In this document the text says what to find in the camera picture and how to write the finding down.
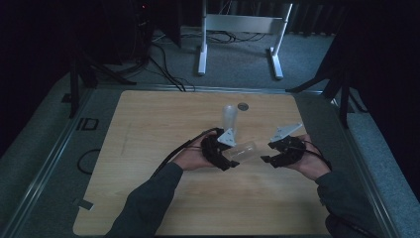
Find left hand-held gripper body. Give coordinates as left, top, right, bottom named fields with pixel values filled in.
left=201, top=128, right=238, bottom=172

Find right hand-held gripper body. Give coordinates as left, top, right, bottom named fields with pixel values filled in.
left=269, top=122, right=307, bottom=169

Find person's left hand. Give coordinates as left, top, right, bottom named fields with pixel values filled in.
left=171, top=135, right=219, bottom=172

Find person's right hand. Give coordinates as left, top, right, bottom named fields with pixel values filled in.
left=285, top=133, right=331, bottom=181

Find black tripod stand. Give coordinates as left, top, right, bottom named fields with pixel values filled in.
left=285, top=59, right=369, bottom=129
left=67, top=49, right=137, bottom=119

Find white metal stand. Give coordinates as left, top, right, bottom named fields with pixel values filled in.
left=197, top=0, right=294, bottom=80

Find grey tape piece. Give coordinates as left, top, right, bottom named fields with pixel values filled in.
left=77, top=198, right=95, bottom=211

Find dark equipment rack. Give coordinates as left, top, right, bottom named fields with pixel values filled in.
left=98, top=0, right=155, bottom=67

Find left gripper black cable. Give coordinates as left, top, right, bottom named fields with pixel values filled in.
left=152, top=127, right=223, bottom=179

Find black floor cables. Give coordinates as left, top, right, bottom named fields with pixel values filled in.
left=148, top=29, right=266, bottom=93

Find black cable loop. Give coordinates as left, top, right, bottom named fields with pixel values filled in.
left=76, top=148, right=102, bottom=176

